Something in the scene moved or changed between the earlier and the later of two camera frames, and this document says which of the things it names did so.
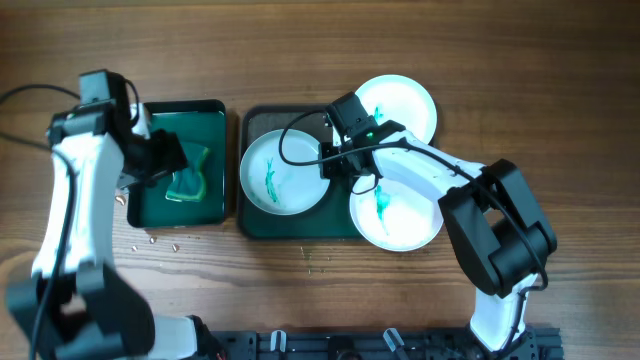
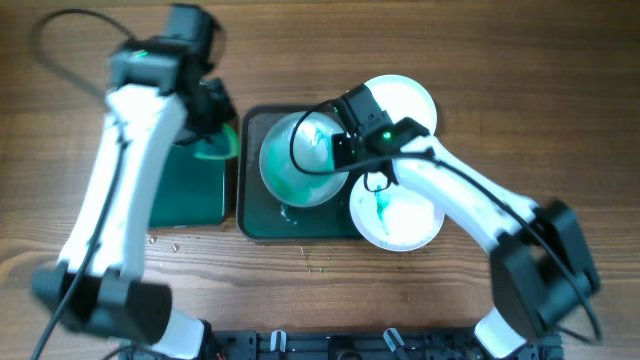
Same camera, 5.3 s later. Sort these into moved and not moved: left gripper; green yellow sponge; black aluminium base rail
Moved: green yellow sponge; left gripper
Not moved: black aluminium base rail
